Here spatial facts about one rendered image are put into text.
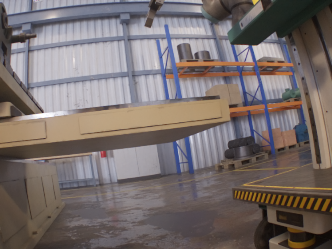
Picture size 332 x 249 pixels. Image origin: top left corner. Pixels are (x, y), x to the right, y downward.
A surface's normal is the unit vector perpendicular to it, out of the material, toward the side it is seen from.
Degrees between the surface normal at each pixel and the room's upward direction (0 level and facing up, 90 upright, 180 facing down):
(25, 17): 90
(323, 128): 90
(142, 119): 90
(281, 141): 90
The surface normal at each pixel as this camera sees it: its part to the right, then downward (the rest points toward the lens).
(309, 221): -0.97, 0.11
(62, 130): 0.24, -0.18
